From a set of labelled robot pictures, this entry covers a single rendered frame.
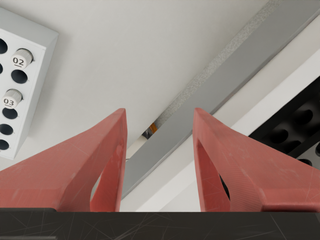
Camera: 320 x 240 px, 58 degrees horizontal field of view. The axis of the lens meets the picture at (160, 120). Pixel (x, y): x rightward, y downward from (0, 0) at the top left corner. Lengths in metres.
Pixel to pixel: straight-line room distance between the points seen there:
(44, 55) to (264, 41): 0.16
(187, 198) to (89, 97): 0.14
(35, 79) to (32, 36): 0.03
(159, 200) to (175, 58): 0.14
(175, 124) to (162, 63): 0.09
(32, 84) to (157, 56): 0.11
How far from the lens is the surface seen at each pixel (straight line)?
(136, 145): 0.95
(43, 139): 0.34
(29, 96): 0.26
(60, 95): 0.30
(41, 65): 0.25
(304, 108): 0.19
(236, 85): 0.16
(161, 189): 0.17
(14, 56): 0.24
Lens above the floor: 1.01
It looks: 57 degrees down
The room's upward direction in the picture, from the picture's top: 176 degrees clockwise
